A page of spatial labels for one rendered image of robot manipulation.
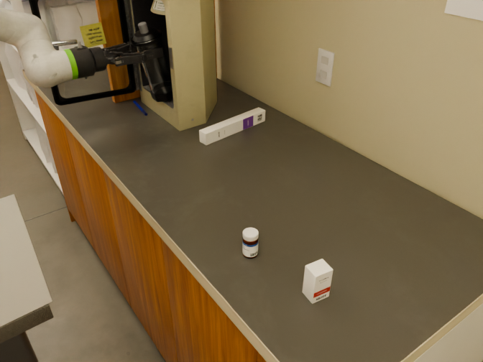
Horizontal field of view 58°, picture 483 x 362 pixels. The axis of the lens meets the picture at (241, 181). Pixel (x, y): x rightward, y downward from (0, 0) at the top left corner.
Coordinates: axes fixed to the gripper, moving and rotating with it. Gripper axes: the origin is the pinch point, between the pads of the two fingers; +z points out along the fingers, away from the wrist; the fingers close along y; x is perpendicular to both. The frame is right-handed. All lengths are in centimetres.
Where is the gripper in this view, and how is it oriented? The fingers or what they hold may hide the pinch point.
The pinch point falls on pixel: (149, 49)
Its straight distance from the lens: 158.1
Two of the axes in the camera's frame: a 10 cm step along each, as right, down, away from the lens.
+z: 8.1, -3.2, 4.9
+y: -5.8, -4.5, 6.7
